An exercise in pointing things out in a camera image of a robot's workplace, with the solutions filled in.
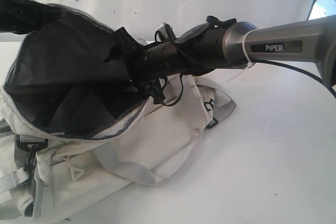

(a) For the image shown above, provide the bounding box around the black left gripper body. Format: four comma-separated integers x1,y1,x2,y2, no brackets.
1,0,66,35

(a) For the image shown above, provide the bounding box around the white canvas duffel bag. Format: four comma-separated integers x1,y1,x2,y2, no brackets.
1,4,235,223

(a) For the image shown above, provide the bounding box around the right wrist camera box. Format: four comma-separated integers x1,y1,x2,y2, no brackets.
154,23,176,42

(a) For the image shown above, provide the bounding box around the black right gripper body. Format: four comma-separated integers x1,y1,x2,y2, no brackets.
125,42,184,82

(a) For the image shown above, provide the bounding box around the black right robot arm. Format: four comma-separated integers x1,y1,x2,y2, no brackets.
105,15,335,88

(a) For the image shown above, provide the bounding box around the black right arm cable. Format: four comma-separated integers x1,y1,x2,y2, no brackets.
152,15,336,108

